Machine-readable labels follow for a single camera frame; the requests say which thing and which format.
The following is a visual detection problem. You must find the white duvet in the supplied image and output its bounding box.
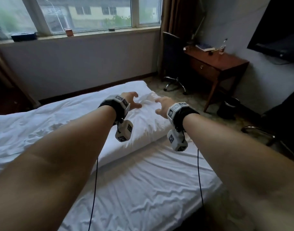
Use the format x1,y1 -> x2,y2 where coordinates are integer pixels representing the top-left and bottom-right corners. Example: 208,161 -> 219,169
0,81 -> 186,181

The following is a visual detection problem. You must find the black trash bin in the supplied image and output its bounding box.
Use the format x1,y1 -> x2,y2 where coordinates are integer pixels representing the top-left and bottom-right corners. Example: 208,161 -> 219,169
217,97 -> 241,120

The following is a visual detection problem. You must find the white bed sheet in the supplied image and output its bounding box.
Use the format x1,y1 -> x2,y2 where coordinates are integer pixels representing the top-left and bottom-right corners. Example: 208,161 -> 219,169
58,138 -> 226,231

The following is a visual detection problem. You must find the dark blue book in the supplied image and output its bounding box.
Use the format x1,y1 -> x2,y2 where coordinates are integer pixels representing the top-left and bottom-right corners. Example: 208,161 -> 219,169
195,43 -> 215,52

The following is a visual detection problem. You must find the black office chair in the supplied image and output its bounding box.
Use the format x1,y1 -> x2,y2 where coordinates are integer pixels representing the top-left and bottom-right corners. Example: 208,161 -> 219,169
161,32 -> 188,95

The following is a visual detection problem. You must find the black wall television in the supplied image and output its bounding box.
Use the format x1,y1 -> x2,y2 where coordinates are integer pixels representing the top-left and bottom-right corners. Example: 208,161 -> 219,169
247,0 -> 294,62

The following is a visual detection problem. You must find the person's left forearm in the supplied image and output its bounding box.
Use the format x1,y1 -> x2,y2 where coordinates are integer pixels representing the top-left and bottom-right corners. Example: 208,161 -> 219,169
0,107 -> 117,231

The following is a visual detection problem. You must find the brown curtain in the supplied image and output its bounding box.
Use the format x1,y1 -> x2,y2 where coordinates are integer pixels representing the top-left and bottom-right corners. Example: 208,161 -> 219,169
160,0 -> 206,78
0,41 -> 40,109

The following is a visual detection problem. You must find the brown wooden desk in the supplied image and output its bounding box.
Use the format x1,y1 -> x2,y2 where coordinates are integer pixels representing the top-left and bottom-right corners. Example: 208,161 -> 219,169
184,46 -> 250,113

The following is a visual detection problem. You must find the chrome frame chair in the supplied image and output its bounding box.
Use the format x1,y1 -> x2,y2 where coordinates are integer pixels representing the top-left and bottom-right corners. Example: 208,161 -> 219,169
241,86 -> 294,159

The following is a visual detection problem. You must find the clear plastic bottle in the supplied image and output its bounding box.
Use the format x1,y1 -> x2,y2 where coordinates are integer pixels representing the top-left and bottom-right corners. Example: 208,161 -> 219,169
219,38 -> 228,55

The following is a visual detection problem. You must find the person's left hand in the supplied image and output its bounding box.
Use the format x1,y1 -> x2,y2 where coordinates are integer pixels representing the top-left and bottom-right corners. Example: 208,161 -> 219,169
120,92 -> 143,110

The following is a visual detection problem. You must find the grey wrist camera with strap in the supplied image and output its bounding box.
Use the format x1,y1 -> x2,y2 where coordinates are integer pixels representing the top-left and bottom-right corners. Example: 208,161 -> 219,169
166,102 -> 200,152
98,95 -> 134,143

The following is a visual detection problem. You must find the dark blue box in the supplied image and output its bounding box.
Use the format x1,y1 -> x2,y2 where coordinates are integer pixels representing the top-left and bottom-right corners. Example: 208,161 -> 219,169
11,32 -> 38,43

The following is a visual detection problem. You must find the person's right hand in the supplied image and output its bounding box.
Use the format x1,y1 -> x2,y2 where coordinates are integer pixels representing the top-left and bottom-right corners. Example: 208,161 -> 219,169
155,97 -> 177,119

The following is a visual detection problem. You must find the thin black cable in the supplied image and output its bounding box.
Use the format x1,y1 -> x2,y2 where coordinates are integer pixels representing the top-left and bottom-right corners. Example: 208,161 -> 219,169
197,149 -> 206,213
88,157 -> 99,231

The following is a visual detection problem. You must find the person's right forearm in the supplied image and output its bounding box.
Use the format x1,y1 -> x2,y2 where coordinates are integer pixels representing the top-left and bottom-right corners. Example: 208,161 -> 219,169
183,114 -> 294,231

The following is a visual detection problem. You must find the white frame window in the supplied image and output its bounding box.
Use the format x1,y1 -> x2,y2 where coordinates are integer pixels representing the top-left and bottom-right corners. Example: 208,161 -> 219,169
0,0 -> 163,38

